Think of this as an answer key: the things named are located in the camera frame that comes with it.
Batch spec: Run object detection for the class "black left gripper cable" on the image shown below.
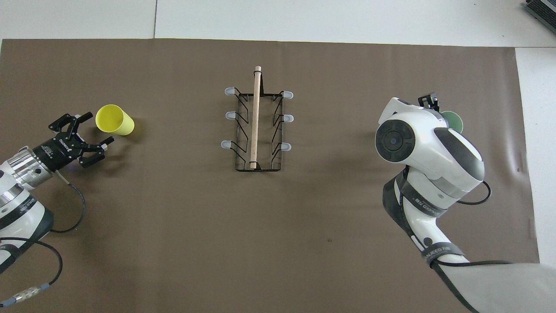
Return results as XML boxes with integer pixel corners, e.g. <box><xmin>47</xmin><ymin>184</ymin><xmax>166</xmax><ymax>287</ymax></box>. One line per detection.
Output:
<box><xmin>0</xmin><ymin>169</ymin><xmax>87</xmax><ymax>307</ymax></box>

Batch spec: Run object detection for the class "pale green plastic cup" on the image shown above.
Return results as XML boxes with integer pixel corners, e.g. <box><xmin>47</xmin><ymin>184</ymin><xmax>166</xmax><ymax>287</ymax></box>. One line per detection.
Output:
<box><xmin>440</xmin><ymin>110</ymin><xmax>464</xmax><ymax>134</ymax></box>

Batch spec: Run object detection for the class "yellow plastic cup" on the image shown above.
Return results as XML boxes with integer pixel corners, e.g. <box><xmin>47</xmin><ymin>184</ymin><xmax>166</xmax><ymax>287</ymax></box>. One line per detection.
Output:
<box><xmin>95</xmin><ymin>104</ymin><xmax>135</xmax><ymax>136</ymax></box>

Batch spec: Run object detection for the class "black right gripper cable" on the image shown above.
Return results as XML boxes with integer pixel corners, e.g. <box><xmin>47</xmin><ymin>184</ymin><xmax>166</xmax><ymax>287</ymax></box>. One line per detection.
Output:
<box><xmin>428</xmin><ymin>180</ymin><xmax>516</xmax><ymax>273</ymax></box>

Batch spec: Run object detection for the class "grey ribbed device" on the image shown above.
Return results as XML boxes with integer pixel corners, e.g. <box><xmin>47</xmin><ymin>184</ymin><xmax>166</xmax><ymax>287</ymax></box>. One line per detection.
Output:
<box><xmin>523</xmin><ymin>0</ymin><xmax>556</xmax><ymax>23</ymax></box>

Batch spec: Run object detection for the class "black wire cup rack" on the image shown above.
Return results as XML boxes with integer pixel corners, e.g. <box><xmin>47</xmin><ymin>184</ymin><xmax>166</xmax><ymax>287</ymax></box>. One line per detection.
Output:
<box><xmin>220</xmin><ymin>65</ymin><xmax>295</xmax><ymax>173</ymax></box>

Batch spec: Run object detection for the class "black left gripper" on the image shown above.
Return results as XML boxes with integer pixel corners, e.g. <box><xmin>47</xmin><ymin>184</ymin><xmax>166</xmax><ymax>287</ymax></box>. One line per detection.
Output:
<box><xmin>33</xmin><ymin>111</ymin><xmax>115</xmax><ymax>173</ymax></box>

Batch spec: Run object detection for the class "brown paper table mat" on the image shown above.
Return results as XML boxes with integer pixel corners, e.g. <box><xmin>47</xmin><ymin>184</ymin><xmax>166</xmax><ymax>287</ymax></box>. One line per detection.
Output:
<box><xmin>0</xmin><ymin>38</ymin><xmax>540</xmax><ymax>313</ymax></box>

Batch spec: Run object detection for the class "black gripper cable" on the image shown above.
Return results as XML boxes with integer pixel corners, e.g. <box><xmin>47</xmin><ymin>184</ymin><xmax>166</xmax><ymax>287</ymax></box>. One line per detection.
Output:
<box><xmin>0</xmin><ymin>169</ymin><xmax>87</xmax><ymax>307</ymax></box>
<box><xmin>428</xmin><ymin>180</ymin><xmax>516</xmax><ymax>273</ymax></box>

